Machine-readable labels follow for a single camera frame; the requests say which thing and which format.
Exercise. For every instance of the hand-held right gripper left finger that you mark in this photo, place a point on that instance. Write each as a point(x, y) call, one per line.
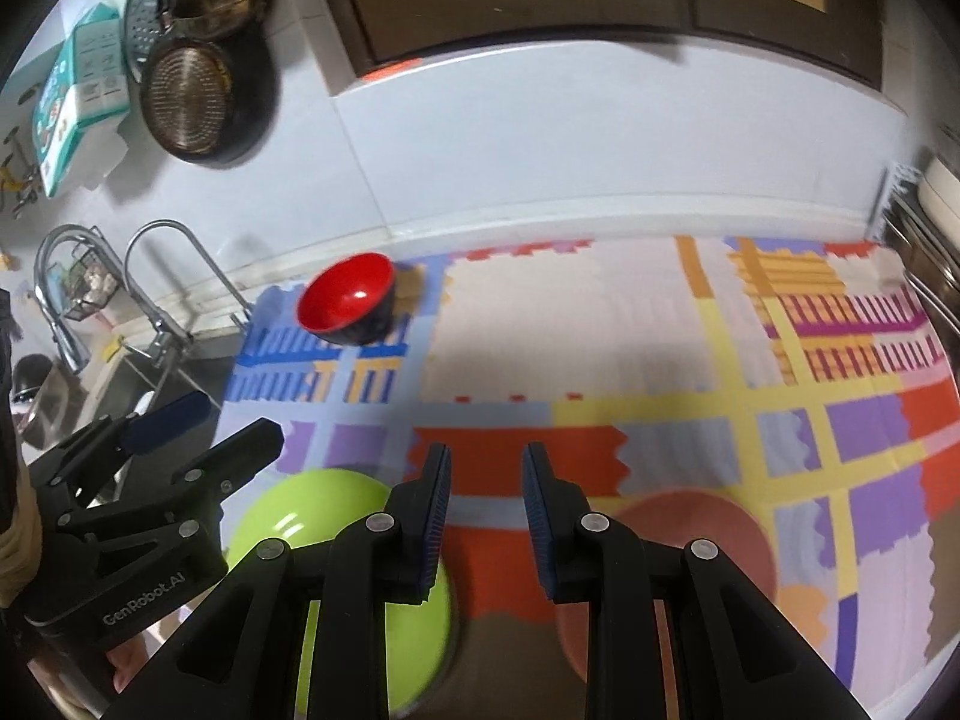
point(439, 517)

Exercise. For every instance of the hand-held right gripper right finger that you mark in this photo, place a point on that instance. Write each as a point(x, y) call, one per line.
point(536, 525)

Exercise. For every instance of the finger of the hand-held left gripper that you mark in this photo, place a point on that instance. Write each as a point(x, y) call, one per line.
point(240, 446)
point(169, 416)

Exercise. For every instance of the green plate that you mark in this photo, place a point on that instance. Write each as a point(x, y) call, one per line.
point(315, 499)

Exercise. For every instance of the red and black bowl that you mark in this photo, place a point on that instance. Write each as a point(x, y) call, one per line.
point(341, 300)

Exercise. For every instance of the pink bowl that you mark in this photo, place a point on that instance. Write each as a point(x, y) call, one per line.
point(735, 547)

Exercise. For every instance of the person's left hand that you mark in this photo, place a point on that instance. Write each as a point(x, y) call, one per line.
point(131, 656)

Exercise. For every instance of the stainless steel sink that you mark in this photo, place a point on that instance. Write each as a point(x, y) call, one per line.
point(127, 382)

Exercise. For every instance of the chrome gooseneck faucet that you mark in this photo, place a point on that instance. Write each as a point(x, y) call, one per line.
point(172, 285)

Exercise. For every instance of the chrome spring faucet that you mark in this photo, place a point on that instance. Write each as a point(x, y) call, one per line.
point(52, 292)

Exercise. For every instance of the colourful patterned mat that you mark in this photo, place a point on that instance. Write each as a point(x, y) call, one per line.
point(570, 330)

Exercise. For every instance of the yellow toy bicycle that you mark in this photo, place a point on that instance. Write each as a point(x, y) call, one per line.
point(15, 180)

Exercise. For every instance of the dark pan with mesh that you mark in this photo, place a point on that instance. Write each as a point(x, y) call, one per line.
point(187, 97)

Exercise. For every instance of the teal and white cardboard box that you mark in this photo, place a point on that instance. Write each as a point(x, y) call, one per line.
point(75, 90)

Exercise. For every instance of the dish rack with pots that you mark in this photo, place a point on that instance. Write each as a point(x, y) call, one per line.
point(934, 277)

